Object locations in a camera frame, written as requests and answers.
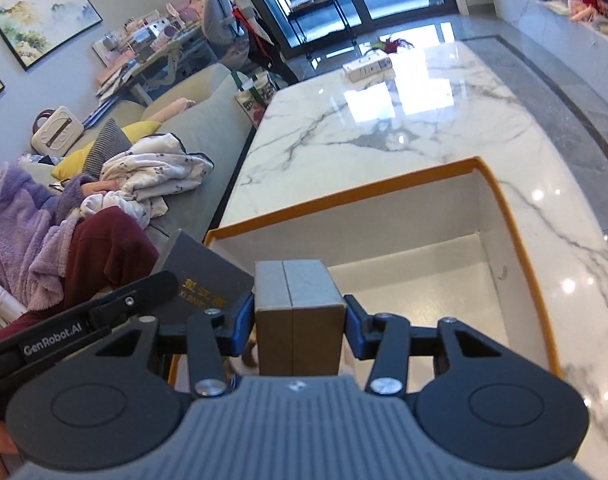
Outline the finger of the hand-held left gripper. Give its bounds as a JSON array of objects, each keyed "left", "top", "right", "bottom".
[{"left": 81, "top": 271, "right": 181, "bottom": 336}]

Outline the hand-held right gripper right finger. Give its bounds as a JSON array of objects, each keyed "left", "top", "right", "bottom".
[{"left": 344, "top": 294, "right": 513, "bottom": 397}]

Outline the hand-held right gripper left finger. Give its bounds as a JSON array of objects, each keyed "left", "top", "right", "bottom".
[{"left": 90, "top": 292, "right": 258, "bottom": 401}]

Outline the small grey box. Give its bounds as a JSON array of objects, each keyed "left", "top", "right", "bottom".
[{"left": 254, "top": 259, "right": 347, "bottom": 377}]

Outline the dark box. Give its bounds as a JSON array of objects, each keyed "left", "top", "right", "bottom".
[{"left": 151, "top": 229, "right": 255, "bottom": 332}]

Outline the large orange cardboard box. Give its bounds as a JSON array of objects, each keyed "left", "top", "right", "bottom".
[{"left": 168, "top": 156, "right": 564, "bottom": 391}]

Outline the white cylinder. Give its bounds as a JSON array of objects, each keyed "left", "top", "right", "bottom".
[{"left": 0, "top": 280, "right": 27, "bottom": 319}]

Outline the white printed blanket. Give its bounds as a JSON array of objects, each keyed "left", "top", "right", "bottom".
[{"left": 81, "top": 132, "right": 215, "bottom": 231}]

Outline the striped grey pillow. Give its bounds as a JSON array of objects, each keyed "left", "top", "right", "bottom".
[{"left": 81, "top": 117, "right": 132, "bottom": 178}]

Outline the yellow pillow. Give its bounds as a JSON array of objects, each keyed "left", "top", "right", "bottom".
[{"left": 51, "top": 120, "right": 162, "bottom": 181}]

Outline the grey-green sofa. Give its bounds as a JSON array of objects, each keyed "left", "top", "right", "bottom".
[{"left": 14, "top": 62, "right": 257, "bottom": 271}]

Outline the white handbag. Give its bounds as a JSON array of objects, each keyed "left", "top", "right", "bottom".
[{"left": 31, "top": 106, "right": 85, "bottom": 156}]

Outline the pink plush cushion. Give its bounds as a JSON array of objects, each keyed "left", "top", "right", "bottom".
[{"left": 144, "top": 97, "right": 197, "bottom": 124}]

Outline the printed shopping bag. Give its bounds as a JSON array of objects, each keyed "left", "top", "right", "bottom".
[{"left": 234, "top": 72, "right": 279, "bottom": 128}]

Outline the cluttered white desk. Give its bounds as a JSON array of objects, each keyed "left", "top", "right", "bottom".
[{"left": 91, "top": 15, "right": 219, "bottom": 106}]

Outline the white carton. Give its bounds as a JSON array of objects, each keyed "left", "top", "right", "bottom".
[{"left": 343, "top": 56, "right": 392, "bottom": 82}]

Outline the dark hanging cloth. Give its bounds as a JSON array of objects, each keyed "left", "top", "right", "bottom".
[{"left": 241, "top": 5, "right": 299, "bottom": 86}]

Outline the grey office chair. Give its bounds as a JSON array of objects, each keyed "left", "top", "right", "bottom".
[{"left": 199, "top": 0, "right": 252, "bottom": 68}]

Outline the red green feather toy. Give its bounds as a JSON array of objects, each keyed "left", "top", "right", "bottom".
[{"left": 369, "top": 35, "right": 415, "bottom": 56}]

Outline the large landscape painting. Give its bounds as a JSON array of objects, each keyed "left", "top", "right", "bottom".
[{"left": 0, "top": 0, "right": 104, "bottom": 72}]

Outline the black shelving rack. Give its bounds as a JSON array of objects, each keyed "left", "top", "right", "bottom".
[{"left": 264, "top": 0, "right": 359, "bottom": 61}]

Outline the white marble cabinet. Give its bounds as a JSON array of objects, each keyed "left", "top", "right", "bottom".
[{"left": 488, "top": 0, "right": 608, "bottom": 126}]

